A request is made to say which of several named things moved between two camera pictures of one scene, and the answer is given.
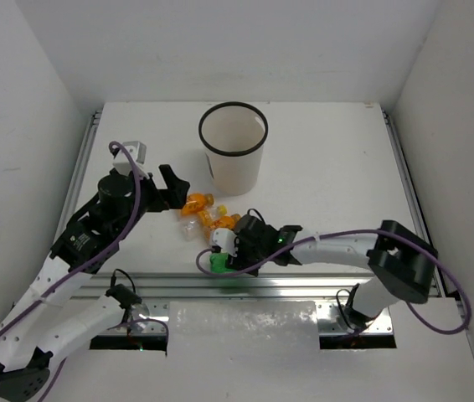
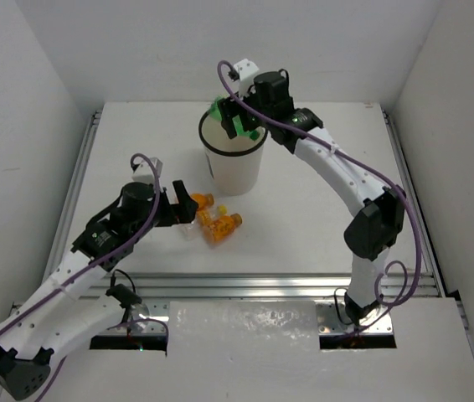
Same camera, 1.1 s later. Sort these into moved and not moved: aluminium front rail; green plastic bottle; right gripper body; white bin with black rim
Moved: right gripper body; green plastic bottle
Not moved: white bin with black rim; aluminium front rail
